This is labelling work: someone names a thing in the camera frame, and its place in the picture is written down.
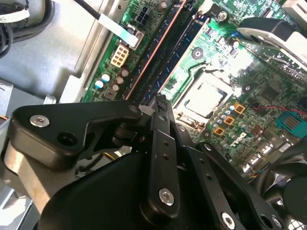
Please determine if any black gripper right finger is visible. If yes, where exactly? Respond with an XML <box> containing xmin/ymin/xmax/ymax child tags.
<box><xmin>169</xmin><ymin>112</ymin><xmax>287</xmax><ymax>230</ymax></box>

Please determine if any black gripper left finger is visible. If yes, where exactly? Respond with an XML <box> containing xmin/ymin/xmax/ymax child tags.
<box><xmin>1</xmin><ymin>95</ymin><xmax>180</xmax><ymax>219</ymax></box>

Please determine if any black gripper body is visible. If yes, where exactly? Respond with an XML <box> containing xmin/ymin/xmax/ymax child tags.
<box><xmin>38</xmin><ymin>150</ymin><xmax>216</xmax><ymax>230</ymax></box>

